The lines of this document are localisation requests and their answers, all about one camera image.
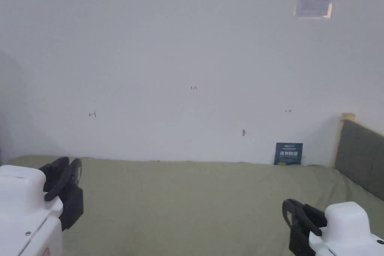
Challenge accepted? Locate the white paper notice, clear sleeve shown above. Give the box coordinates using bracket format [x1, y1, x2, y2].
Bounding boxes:
[292, 0, 335, 20]

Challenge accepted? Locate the dark blue sign card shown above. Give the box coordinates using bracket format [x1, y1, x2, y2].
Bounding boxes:
[273, 142, 304, 166]

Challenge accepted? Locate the bed with pale green sheet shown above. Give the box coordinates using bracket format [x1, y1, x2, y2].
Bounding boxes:
[6, 155, 384, 256]

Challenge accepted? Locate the grey padded headboard, wooden frame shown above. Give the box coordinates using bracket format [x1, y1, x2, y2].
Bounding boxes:
[331, 112, 384, 202]

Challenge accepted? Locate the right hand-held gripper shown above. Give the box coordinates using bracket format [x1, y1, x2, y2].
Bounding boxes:
[282, 198, 384, 256]

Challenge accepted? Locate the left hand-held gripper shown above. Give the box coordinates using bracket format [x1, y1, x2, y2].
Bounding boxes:
[0, 156, 84, 256]

